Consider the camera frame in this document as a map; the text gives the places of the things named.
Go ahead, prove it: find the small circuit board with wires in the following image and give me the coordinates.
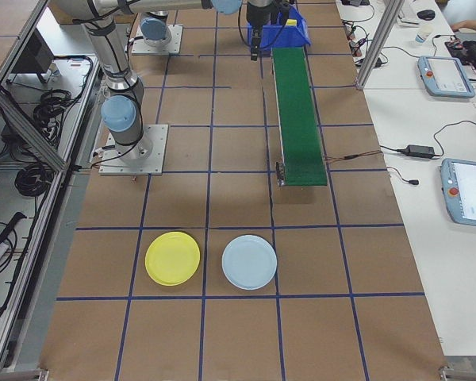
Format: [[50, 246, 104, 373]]
[[351, 36, 373, 57], [342, 18, 361, 40]]

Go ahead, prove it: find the light blue plastic plate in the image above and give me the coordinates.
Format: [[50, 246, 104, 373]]
[[221, 233, 278, 291]]

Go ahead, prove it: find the green conveyor belt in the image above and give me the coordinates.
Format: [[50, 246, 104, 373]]
[[271, 46, 329, 190]]

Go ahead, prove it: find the red and black wire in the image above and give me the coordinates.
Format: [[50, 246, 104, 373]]
[[324, 149, 382, 164]]

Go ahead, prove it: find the white paper cup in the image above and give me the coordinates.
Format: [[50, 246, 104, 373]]
[[414, 25, 434, 45]]

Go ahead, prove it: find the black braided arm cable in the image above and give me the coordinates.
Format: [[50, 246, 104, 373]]
[[236, 10, 250, 44]]

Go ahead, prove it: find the white square base plate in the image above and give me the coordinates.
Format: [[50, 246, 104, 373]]
[[131, 23, 183, 56], [98, 123, 170, 176]]

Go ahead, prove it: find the light blue teach pendant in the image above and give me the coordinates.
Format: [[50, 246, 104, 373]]
[[439, 157, 476, 229], [416, 55, 476, 98]]

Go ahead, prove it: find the black cable coil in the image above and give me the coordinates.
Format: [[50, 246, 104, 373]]
[[32, 87, 85, 140], [14, 162, 53, 198]]

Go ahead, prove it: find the black cable with plug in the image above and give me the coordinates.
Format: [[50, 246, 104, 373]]
[[386, 166, 420, 187]]

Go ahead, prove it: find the aluminium extrusion post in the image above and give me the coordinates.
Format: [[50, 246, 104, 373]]
[[355, 0, 406, 90]]

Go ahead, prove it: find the black electronics board with wires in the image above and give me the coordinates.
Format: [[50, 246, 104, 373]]
[[443, 34, 467, 52]]

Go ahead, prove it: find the V-shaped metal bar frame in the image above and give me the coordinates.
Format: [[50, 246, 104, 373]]
[[0, 0, 104, 372]]

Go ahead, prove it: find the aluminium extrusion bar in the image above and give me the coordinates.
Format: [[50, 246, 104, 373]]
[[0, 368, 48, 381], [438, 364, 476, 381]]

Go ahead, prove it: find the black handle tool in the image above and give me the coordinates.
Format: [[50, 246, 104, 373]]
[[0, 212, 27, 246]]

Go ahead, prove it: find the black box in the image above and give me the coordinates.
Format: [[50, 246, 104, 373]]
[[10, 28, 56, 83]]

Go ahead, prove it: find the yellow plastic plate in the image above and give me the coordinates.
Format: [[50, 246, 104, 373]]
[[144, 230, 202, 287]]

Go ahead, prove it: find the blue plastic storage bin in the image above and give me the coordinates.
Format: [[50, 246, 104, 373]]
[[245, 7, 313, 55]]

